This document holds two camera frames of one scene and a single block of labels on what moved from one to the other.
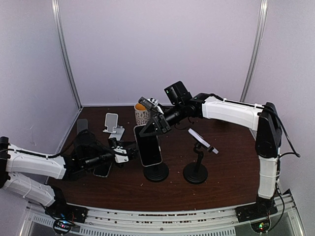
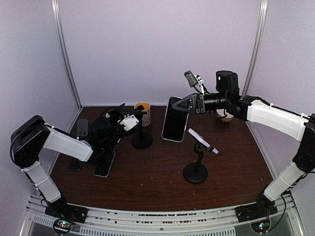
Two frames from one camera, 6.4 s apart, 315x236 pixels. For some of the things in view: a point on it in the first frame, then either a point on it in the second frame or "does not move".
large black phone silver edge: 149,148 to 175,122
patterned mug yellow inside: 142,114 does not move
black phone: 103,170 does not move
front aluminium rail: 290,220 does not move
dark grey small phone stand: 82,124 does not move
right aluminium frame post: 259,36 does not move
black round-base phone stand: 156,173 to 141,139
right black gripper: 158,121 to 197,103
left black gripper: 128,154 to 115,114
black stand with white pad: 196,173 does not move
